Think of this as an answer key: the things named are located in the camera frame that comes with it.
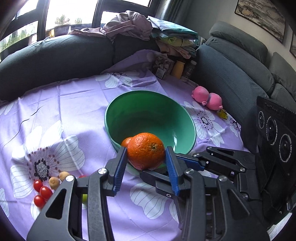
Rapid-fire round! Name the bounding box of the dark green sofa back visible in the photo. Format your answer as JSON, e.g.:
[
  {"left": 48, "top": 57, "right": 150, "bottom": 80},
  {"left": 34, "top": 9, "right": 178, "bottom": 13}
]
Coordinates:
[{"left": 1, "top": 35, "right": 159, "bottom": 101}]

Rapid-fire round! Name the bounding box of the pile of clothes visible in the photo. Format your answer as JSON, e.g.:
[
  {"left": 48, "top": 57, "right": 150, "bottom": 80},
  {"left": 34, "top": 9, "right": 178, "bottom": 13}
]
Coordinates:
[{"left": 69, "top": 10, "right": 199, "bottom": 59}]

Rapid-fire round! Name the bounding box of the framed wall picture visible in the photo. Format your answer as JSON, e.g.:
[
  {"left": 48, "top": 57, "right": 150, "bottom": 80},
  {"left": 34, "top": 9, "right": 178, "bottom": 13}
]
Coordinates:
[{"left": 234, "top": 0, "right": 286, "bottom": 43}]

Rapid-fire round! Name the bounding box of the pink pig toy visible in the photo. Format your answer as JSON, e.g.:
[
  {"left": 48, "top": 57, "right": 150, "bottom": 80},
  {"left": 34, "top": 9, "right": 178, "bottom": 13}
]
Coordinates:
[{"left": 192, "top": 86, "right": 223, "bottom": 110}]

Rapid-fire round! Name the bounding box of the black planter box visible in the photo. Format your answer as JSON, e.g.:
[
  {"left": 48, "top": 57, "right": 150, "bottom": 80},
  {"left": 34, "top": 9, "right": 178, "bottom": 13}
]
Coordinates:
[{"left": 54, "top": 24, "right": 71, "bottom": 37}]

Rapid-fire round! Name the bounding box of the green plastic bowl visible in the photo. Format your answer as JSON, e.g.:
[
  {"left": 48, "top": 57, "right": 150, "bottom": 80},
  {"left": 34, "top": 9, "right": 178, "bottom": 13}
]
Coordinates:
[{"left": 104, "top": 90, "right": 197, "bottom": 154}]

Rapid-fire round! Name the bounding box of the yellow bottle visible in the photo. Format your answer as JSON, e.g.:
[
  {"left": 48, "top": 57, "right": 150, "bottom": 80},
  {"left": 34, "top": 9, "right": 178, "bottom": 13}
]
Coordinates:
[{"left": 171, "top": 61, "right": 185, "bottom": 79}]

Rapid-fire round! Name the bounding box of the red tomato top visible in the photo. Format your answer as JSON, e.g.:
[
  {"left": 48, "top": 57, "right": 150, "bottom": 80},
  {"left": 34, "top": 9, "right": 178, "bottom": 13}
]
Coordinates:
[{"left": 33, "top": 179, "right": 43, "bottom": 193}]

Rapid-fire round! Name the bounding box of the purple floral tablecloth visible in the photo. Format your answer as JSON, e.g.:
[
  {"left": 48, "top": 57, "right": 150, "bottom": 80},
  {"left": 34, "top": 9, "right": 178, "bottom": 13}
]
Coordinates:
[{"left": 1, "top": 50, "right": 244, "bottom": 237}]

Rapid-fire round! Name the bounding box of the brown kiwi lower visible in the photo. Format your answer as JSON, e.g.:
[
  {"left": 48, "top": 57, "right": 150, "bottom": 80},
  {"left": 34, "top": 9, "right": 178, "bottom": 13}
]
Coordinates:
[{"left": 49, "top": 177, "right": 60, "bottom": 190}]

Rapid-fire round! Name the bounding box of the brown kiwi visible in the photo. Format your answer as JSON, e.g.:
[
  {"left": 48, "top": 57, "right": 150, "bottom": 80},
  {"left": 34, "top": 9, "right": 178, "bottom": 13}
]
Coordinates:
[
  {"left": 59, "top": 171, "right": 70, "bottom": 181},
  {"left": 49, "top": 177, "right": 60, "bottom": 190}
]

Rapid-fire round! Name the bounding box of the grey side sofa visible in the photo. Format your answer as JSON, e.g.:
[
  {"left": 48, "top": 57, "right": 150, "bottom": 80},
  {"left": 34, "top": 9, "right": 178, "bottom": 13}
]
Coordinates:
[{"left": 193, "top": 21, "right": 295, "bottom": 153}]

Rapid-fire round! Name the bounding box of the brown kiwi upper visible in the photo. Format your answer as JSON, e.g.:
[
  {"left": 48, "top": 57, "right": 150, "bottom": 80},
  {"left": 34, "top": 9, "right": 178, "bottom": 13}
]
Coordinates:
[{"left": 59, "top": 171, "right": 70, "bottom": 181}]

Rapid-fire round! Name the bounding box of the green mango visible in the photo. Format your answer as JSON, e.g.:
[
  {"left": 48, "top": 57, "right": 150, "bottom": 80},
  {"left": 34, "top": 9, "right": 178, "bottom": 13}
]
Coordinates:
[{"left": 82, "top": 194, "right": 87, "bottom": 205}]

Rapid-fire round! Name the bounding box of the orange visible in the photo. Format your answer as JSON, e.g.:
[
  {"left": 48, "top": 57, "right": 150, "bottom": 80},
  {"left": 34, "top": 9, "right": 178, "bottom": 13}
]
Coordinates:
[
  {"left": 127, "top": 133, "right": 165, "bottom": 171},
  {"left": 121, "top": 137, "right": 132, "bottom": 148}
]

